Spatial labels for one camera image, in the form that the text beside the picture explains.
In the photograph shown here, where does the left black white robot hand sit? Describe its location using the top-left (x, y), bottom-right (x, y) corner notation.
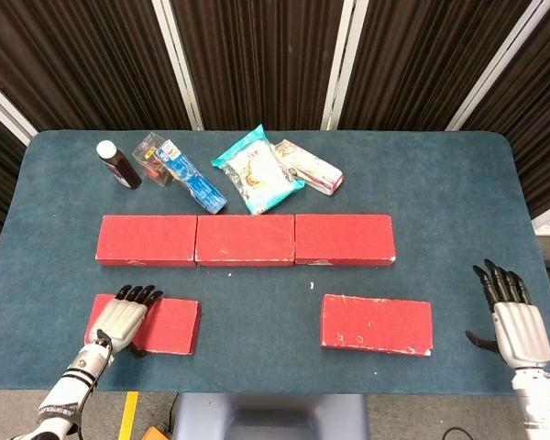
top-left (87, 284), bottom-right (165, 358)

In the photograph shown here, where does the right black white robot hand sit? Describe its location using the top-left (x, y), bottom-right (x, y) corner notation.
top-left (465, 258), bottom-right (550, 369)

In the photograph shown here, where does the red brick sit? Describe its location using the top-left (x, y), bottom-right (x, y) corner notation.
top-left (293, 214), bottom-right (397, 267)
top-left (194, 214), bottom-right (297, 268)
top-left (94, 214), bottom-right (198, 269)
top-left (319, 293), bottom-right (435, 358)
top-left (83, 293), bottom-right (203, 357)

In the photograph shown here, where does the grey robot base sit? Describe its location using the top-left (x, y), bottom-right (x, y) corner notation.
top-left (171, 392), bottom-right (370, 440)

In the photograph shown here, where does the blue felt table cover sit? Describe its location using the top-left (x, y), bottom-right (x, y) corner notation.
top-left (0, 129), bottom-right (550, 398)

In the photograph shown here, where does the dark bottle with white cap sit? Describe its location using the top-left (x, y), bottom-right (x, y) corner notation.
top-left (95, 139), bottom-right (143, 191)

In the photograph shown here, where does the blue toothbrush box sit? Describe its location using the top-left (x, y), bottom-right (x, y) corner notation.
top-left (154, 139), bottom-right (227, 215)

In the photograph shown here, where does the clear plastic package box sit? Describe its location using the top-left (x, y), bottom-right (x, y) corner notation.
top-left (132, 131), bottom-right (175, 188)

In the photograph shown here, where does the teal white snack bag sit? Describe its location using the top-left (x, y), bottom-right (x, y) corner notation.
top-left (210, 124), bottom-right (306, 215)

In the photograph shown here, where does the white pink tissue pack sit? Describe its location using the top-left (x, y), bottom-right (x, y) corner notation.
top-left (273, 139), bottom-right (345, 197)

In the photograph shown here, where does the dark brown curtain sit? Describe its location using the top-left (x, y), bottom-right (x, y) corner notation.
top-left (0, 0), bottom-right (550, 265)

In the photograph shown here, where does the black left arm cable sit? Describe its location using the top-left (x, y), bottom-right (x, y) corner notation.
top-left (75, 328), bottom-right (116, 435)

